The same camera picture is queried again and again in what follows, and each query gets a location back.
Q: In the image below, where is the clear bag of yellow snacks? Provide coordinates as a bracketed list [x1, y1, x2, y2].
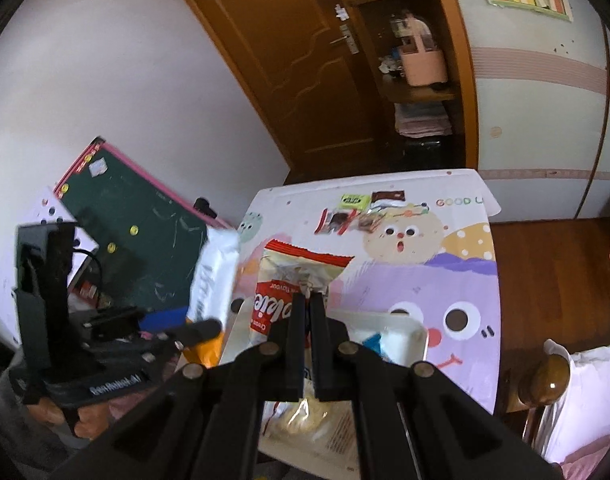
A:
[263, 396, 334, 440]

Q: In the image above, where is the green chalkboard pink frame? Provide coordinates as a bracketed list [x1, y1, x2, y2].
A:
[55, 136, 227, 311]

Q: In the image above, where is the cartoon print tablecloth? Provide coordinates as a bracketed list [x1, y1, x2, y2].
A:
[225, 169, 500, 411]

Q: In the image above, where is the white plastic organizer tray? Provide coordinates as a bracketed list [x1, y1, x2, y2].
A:
[219, 299, 430, 478]

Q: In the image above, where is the wooden bed post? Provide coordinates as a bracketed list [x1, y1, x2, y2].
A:
[506, 353, 571, 444]

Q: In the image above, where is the red black snack packet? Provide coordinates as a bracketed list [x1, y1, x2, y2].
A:
[314, 209, 384, 236]

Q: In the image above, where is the white perforated board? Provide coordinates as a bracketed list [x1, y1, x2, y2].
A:
[0, 186, 100, 351]

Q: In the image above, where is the wooden shelf unit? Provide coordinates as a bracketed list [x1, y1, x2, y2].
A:
[341, 0, 479, 170]

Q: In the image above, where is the clear packet with text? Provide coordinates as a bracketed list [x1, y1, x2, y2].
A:
[258, 402, 359, 479]

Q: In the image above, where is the pink storage basket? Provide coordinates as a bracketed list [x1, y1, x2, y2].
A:
[398, 36, 448, 87]

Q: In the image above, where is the blue small snack packet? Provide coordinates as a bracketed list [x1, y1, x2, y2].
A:
[360, 333, 387, 360]

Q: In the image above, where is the orange white snack packet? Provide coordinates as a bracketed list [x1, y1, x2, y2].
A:
[183, 226, 240, 368]

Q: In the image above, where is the white pillow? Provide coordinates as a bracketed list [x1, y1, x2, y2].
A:
[535, 339, 610, 464]

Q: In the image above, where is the green snack packet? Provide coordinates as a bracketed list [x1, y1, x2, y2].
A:
[339, 194, 371, 211]

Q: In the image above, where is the brown wooden door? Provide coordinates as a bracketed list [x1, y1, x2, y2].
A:
[186, 0, 390, 181]

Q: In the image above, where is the hand holding left gripper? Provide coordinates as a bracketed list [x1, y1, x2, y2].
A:
[26, 396, 134, 440]

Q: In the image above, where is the dark brown snack packet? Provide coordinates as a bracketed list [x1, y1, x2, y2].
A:
[371, 191, 406, 204]

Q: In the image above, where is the red snack bag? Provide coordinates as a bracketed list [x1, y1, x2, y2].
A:
[249, 238, 353, 353]

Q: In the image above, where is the folded towels stack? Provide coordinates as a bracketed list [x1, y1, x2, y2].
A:
[394, 102, 451, 138]

